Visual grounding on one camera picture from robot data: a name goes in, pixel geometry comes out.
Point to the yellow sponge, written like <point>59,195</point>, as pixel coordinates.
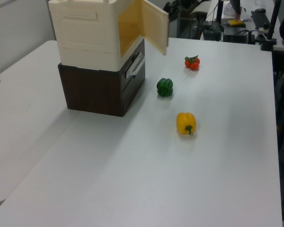
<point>235,22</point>

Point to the dark brown drawer cabinet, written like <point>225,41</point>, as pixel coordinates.
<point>92,91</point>

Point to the black computer mouse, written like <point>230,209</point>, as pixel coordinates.
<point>260,10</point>

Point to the yellow bell pepper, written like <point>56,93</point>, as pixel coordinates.
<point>185,121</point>

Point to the black keyboard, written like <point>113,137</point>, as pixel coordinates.
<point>260,20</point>

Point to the green bell pepper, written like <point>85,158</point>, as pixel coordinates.
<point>165,87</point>

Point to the red tomato bunch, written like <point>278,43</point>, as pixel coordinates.
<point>192,63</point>

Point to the cream plastic cabinet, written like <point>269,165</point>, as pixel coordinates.
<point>85,30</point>

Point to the cream cabinet door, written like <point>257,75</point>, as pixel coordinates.
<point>155,26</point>

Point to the black electronics box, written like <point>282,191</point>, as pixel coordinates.
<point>234,35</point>

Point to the black pole with clamp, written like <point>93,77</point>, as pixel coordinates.
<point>271,28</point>

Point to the thin black pole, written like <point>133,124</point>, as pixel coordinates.
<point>219,11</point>

